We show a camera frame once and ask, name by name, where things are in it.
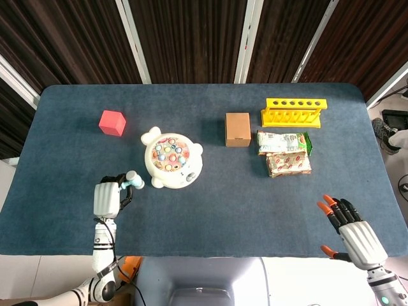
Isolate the black flat device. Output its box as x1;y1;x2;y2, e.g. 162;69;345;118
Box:
381;109;408;128

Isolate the red print snack packet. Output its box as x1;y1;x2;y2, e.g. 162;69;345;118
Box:
265;151;312;179

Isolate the grey blue robot torso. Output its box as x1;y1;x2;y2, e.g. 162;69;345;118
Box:
133;256;272;306

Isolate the red cube block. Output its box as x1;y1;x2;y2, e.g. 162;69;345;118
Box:
98;110;127;137

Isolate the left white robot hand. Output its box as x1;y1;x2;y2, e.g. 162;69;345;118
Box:
93;173;135;219

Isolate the small brown cardboard box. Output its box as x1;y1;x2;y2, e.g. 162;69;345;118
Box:
225;112;252;148

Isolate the light blue toy rod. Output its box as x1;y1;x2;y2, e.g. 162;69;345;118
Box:
119;171;146;192

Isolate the white trouser leg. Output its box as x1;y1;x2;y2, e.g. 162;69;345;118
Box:
389;126;408;150

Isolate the blue table cloth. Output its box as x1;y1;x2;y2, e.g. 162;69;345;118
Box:
0;83;408;258

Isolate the white green snack packet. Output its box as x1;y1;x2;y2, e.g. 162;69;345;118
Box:
256;130;314;157

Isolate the white partition frame post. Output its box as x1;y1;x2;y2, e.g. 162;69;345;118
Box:
234;0;265;84
0;54;41;109
366;60;408;109
291;0;340;83
115;0;152;84

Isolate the white plastic baby toy console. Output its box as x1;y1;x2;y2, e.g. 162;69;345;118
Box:
140;126;205;189

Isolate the grey patterned shoe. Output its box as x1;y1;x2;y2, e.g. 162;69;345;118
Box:
371;117;399;156

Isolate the yellow test tube rack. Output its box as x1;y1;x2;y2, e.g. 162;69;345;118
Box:
260;98;328;129

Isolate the orange device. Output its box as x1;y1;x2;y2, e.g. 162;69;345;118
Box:
122;256;143;283

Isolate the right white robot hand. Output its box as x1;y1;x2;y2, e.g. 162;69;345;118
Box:
316;194;389;272

